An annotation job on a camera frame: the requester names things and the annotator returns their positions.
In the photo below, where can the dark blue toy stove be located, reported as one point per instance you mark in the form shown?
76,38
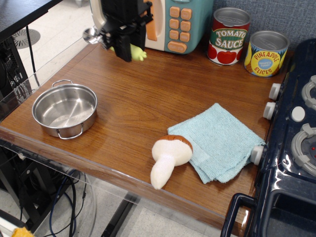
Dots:
284,204

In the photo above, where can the pineapple slices can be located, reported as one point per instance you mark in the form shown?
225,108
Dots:
266,53

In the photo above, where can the plush mushroom toy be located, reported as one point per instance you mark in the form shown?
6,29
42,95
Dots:
168,152

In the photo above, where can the stainless steel pot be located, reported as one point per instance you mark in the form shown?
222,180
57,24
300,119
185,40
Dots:
66,110

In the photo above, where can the white stove knob back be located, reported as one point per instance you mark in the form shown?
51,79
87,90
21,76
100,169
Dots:
274,91

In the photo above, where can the light blue cloth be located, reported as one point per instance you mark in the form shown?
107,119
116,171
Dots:
222,144

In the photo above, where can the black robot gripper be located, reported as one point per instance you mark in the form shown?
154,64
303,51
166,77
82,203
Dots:
125,24

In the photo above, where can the tomato sauce can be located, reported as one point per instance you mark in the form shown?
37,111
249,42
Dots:
228,34

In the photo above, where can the white stove knob middle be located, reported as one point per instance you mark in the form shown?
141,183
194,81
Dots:
269,110

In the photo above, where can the white stove knob front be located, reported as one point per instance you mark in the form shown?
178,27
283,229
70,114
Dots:
256,154

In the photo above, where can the black desk at left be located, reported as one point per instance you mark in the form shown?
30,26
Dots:
14,16

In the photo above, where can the white stove knob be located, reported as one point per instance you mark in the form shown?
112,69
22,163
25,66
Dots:
274,91
256,154
269,110

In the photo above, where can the green handled metal spoon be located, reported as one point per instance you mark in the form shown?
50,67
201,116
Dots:
92,36

